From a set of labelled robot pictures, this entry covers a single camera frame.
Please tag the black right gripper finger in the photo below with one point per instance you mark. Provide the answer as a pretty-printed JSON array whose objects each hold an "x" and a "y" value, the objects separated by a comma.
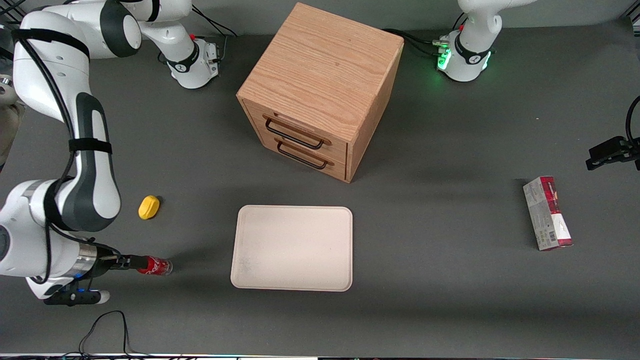
[
  {"x": 129, "y": 266},
  {"x": 131, "y": 258}
]

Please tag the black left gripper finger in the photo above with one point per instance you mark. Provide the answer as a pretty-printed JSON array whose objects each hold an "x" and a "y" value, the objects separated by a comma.
[
  {"x": 607, "y": 147},
  {"x": 602, "y": 162}
]

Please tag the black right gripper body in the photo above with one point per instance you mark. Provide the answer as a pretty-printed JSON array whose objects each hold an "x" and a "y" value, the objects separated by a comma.
[{"x": 106, "y": 263}]

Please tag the red coke bottle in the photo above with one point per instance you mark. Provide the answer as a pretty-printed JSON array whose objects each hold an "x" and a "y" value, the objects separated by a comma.
[{"x": 157, "y": 266}]

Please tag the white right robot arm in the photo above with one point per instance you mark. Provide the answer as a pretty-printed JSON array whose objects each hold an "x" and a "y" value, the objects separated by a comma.
[{"x": 35, "y": 65}]

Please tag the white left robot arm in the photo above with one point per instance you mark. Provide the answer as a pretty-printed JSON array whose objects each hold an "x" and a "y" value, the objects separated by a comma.
[{"x": 480, "y": 20}]

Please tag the beige rectangular tray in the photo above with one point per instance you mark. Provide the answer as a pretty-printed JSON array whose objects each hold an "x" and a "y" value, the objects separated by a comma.
[{"x": 292, "y": 247}]

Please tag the yellow lemon toy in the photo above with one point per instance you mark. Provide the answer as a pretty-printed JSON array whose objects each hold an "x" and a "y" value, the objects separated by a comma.
[{"x": 148, "y": 207}]

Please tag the red white carton box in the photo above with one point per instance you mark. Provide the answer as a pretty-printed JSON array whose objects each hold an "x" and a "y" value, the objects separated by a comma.
[{"x": 549, "y": 215}]

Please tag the beige grey object beside table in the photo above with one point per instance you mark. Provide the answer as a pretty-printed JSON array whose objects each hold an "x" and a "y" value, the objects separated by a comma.
[{"x": 7, "y": 125}]

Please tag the wooden drawer cabinet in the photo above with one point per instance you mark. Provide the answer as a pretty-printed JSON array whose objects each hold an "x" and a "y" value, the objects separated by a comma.
[{"x": 325, "y": 65}]

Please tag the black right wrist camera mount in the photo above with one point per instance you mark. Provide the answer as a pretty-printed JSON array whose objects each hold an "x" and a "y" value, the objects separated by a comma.
[{"x": 75, "y": 298}]

